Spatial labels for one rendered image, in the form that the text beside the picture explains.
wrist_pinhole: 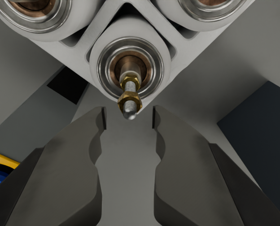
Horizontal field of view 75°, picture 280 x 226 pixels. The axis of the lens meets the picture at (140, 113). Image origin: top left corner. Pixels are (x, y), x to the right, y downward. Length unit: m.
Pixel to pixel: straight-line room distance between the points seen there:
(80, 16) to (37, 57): 0.32
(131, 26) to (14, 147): 0.18
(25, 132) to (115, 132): 0.35
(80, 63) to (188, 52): 0.16
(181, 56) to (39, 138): 0.23
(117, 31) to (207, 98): 0.40
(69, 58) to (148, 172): 0.52
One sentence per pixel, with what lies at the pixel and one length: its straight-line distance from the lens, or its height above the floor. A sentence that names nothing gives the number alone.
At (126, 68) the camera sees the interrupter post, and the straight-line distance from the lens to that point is 0.19.
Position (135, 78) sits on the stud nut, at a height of 0.29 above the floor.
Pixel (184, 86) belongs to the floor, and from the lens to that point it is 0.51.
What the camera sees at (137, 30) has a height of 0.25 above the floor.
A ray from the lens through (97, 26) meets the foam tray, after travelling 0.28.
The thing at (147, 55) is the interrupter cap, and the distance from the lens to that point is 0.20.
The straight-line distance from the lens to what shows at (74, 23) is 0.21.
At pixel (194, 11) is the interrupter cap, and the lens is 0.21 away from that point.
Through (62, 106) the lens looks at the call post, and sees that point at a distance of 0.33.
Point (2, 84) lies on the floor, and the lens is 0.59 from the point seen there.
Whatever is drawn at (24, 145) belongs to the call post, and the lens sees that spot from 0.25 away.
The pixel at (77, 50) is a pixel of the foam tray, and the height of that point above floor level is 0.18.
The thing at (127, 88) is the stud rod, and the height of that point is 0.31.
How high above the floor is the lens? 0.45
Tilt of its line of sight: 58 degrees down
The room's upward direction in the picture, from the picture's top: 176 degrees clockwise
